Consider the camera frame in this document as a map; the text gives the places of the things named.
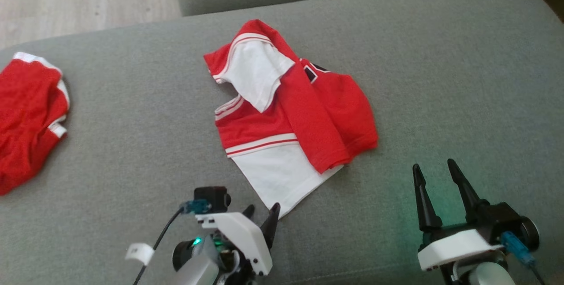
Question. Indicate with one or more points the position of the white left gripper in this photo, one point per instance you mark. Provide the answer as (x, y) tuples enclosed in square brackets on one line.
[(242, 236)]

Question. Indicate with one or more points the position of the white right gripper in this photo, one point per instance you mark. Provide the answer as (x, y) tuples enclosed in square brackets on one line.
[(454, 245)]

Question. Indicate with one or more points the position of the red and white jersey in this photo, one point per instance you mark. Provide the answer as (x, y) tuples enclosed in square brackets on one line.
[(326, 113)]

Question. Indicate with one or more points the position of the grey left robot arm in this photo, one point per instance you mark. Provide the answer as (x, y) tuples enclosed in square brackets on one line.
[(198, 272)]

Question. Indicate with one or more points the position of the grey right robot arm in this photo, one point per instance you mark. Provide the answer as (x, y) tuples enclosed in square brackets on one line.
[(489, 276)]

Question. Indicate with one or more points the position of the red shorts with white trim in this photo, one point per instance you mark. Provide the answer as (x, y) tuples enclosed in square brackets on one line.
[(26, 113)]

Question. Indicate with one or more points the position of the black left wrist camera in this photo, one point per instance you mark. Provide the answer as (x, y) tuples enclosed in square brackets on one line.
[(213, 198)]

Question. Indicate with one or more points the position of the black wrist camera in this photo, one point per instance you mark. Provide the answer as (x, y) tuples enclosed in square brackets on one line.
[(502, 216), (213, 198)]

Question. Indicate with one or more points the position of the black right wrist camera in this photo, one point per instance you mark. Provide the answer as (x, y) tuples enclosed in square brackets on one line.
[(502, 216)]

